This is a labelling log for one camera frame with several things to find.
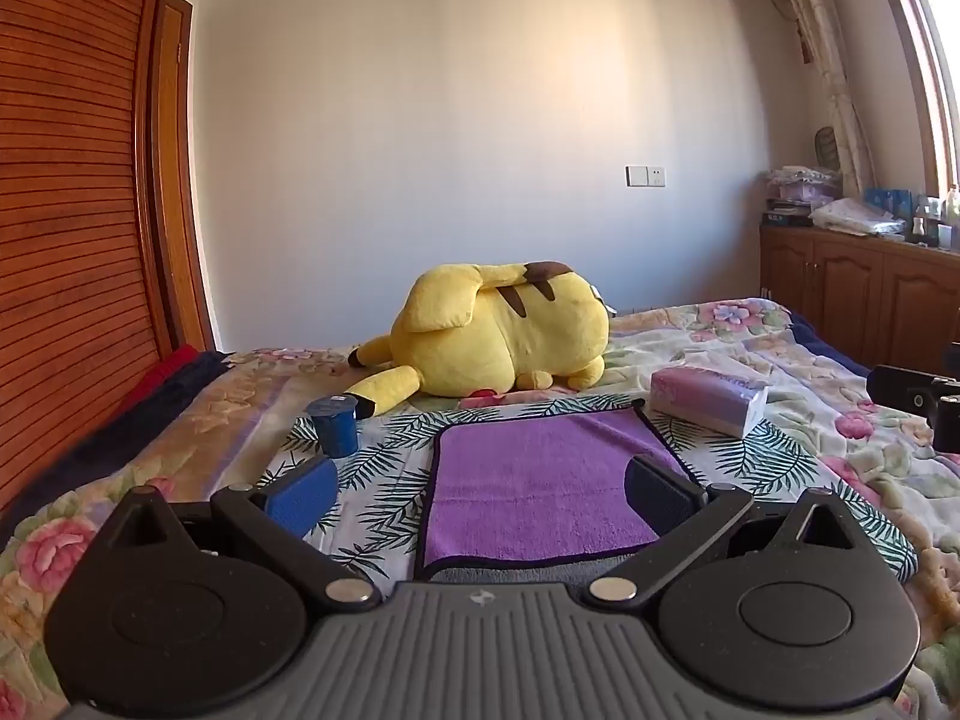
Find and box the wooden cabinet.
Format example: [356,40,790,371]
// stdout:
[758,223,960,379]

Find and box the dark blue bed sheet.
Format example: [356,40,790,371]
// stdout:
[786,310,875,378]

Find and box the pile of wrapped packages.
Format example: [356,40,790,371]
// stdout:
[763,163,844,229]

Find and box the grey towel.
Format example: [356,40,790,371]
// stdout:
[429,556,627,587]

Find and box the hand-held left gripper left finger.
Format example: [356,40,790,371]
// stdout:
[96,455,380,613]

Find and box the red cloth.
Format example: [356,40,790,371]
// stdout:
[116,345,202,415]

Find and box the purple tissue pack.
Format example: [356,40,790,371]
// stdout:
[648,367,771,440]

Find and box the blue cup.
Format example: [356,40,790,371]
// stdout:
[304,394,359,459]

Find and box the leaf print cloth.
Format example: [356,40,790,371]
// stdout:
[257,388,920,595]

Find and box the patterned curtain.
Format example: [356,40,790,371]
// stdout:
[754,0,877,197]

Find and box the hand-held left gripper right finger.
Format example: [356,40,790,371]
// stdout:
[586,454,872,610]

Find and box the purple towel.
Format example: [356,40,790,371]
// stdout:
[422,400,704,580]

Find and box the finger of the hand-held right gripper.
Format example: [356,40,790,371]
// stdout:
[866,364,940,414]

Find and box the wooden window frame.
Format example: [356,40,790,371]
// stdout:
[870,0,960,200]

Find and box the yellow plush toy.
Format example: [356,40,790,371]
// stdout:
[345,261,611,419]

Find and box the dark blue blanket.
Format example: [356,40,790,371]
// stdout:
[0,349,233,518]

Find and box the white plastic bag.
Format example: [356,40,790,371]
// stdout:
[810,197,907,239]

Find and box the blue box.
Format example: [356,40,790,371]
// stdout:
[862,187,914,220]

